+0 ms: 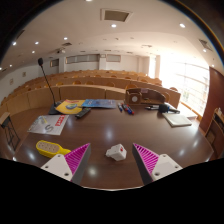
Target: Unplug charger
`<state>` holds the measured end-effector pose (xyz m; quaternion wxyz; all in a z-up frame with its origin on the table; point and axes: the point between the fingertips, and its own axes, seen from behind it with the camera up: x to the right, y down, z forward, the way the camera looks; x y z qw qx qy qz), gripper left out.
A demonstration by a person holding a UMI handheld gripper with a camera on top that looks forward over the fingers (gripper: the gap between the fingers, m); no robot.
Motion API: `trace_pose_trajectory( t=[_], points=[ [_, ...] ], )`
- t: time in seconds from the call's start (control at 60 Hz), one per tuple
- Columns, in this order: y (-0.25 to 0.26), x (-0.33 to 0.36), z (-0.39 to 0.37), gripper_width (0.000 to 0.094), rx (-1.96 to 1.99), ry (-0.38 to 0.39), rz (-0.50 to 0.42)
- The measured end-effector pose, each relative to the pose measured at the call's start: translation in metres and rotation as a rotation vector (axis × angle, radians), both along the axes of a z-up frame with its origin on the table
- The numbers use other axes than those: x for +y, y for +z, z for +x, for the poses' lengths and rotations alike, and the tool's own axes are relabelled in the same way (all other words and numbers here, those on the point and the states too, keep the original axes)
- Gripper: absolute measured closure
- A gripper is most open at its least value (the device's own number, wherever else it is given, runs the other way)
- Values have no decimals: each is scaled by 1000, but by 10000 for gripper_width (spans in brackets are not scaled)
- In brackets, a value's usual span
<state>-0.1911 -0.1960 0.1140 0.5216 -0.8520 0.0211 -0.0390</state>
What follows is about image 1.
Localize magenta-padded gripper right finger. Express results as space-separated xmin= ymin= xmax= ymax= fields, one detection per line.
xmin=131 ymin=142 xmax=183 ymax=186

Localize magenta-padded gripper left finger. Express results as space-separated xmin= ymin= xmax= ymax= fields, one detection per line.
xmin=39 ymin=142 xmax=92 ymax=186

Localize white charger with red button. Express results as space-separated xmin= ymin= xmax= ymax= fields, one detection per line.
xmin=105 ymin=143 xmax=128 ymax=162

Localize white printed paper sheet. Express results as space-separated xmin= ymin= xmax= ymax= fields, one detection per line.
xmin=27 ymin=114 xmax=70 ymax=136

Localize white notebook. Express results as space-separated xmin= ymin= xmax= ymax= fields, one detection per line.
xmin=162 ymin=113 xmax=193 ymax=128

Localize black gooseneck desk microphone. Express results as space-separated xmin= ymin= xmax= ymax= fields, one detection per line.
xmin=37 ymin=57 xmax=63 ymax=116

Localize black desk device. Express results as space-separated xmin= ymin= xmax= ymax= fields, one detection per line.
xmin=158 ymin=103 xmax=181 ymax=114

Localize black remote control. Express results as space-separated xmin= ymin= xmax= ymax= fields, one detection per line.
xmin=74 ymin=107 xmax=92 ymax=120

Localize wooden shelf unit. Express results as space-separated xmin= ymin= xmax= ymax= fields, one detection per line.
xmin=204 ymin=107 xmax=224 ymax=158

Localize folding stand with wooden top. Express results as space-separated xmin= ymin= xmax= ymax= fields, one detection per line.
xmin=0 ymin=111 xmax=22 ymax=153

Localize rows of wooden auditorium seats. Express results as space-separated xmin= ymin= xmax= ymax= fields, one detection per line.
xmin=0 ymin=69 xmax=182 ymax=116

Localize wooden desk organizer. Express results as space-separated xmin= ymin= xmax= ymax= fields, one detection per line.
xmin=124 ymin=87 xmax=167 ymax=106

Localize blue booklet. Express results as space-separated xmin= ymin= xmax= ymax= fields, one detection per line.
xmin=81 ymin=98 xmax=118 ymax=110

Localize small ceiling vent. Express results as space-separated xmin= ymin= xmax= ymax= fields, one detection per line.
xmin=199 ymin=38 xmax=213 ymax=52

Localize recessed ceiling lights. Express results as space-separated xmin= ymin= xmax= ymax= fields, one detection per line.
xmin=1 ymin=0 xmax=218 ymax=71

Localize large square ceiling vent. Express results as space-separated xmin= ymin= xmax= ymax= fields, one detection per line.
xmin=100 ymin=8 xmax=134 ymax=24

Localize bright window wall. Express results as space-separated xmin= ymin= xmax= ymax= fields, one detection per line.
xmin=159 ymin=61 xmax=211 ymax=116

